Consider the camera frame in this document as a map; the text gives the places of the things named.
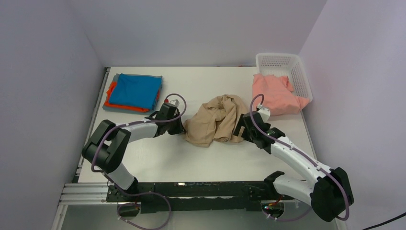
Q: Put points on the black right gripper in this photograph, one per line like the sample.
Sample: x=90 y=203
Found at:
x=241 y=123

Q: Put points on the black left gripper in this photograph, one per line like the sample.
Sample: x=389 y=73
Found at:
x=180 y=128

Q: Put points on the beige t-shirt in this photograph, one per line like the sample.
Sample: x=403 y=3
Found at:
x=215 y=120

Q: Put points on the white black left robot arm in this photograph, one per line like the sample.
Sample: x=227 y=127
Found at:
x=106 y=147

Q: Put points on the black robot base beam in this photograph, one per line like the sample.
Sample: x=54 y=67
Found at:
x=199 y=196

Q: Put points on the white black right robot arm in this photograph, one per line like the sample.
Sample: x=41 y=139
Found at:
x=327 y=191

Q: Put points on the pink t-shirt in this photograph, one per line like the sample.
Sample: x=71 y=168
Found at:
x=278 y=94

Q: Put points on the blue folded t-shirt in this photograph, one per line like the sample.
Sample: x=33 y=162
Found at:
x=135 y=91

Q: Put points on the orange folded t-shirt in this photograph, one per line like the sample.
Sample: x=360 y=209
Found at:
x=130 y=99

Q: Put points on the white plastic laundry basket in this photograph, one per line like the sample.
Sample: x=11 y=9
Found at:
x=282 y=64

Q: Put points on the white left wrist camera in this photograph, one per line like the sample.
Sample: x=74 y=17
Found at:
x=172 y=103

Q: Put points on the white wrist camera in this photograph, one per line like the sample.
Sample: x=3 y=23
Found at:
x=264 y=112
x=172 y=103

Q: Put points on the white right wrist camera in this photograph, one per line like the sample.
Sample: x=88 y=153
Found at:
x=264 y=112

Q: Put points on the aluminium frame rails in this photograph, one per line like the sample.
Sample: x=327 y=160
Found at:
x=78 y=194

